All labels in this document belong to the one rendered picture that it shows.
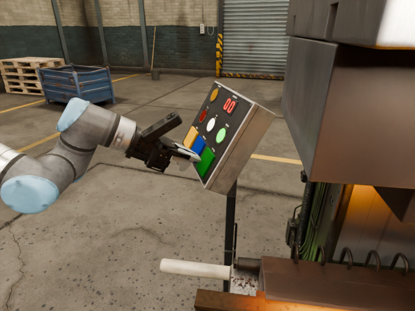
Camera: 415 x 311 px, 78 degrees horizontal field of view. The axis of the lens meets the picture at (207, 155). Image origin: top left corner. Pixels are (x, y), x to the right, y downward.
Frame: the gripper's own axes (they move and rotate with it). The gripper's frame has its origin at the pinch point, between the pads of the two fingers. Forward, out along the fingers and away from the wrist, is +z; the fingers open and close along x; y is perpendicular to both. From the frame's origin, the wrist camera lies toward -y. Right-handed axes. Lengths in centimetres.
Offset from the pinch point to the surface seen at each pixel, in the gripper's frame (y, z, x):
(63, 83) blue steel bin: 115, -88, -474
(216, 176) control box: 1.3, 4.8, 6.9
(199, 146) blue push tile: -0.7, 2.5, -8.6
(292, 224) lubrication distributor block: 4.0, 31.3, 15.9
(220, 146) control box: -6.4, 3.3, 2.9
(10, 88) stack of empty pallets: 226, -206, -665
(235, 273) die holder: 10.3, 5.0, 32.9
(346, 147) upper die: -22, -16, 54
